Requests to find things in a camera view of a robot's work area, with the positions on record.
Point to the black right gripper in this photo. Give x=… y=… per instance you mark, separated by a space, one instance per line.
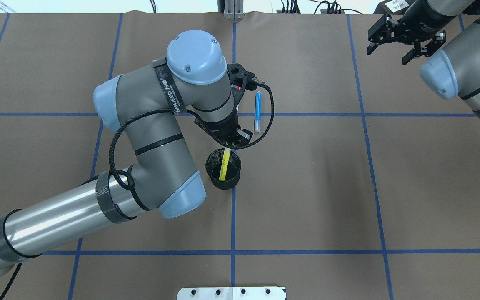
x=414 y=20

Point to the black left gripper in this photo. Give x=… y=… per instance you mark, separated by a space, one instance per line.
x=222 y=125

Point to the blue marker pen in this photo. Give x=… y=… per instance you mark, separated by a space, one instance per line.
x=258 y=106

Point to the yellow highlighter pen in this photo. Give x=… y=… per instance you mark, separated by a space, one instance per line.
x=224 y=164

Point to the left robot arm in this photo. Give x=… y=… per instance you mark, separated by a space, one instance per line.
x=150 y=166

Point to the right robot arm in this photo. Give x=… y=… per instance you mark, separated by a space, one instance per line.
x=453 y=68

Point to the black mesh pen cup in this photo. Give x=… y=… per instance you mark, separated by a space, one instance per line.
x=212 y=167

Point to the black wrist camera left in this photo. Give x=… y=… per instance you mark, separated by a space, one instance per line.
x=242 y=80

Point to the aluminium frame post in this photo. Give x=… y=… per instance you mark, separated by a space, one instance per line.
x=232 y=9

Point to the white pedestal column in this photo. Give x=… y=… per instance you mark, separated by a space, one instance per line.
x=233 y=293

